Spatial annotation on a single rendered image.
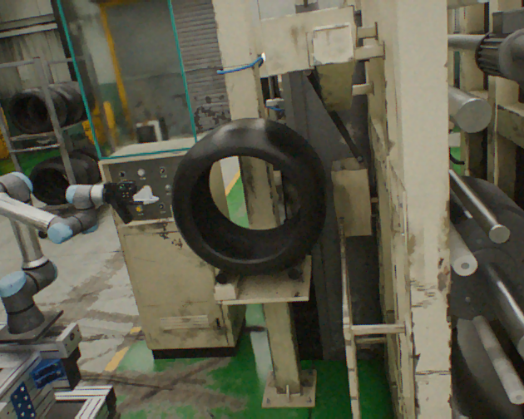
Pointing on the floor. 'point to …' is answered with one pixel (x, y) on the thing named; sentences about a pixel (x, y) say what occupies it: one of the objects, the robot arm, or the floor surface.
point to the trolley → (56, 93)
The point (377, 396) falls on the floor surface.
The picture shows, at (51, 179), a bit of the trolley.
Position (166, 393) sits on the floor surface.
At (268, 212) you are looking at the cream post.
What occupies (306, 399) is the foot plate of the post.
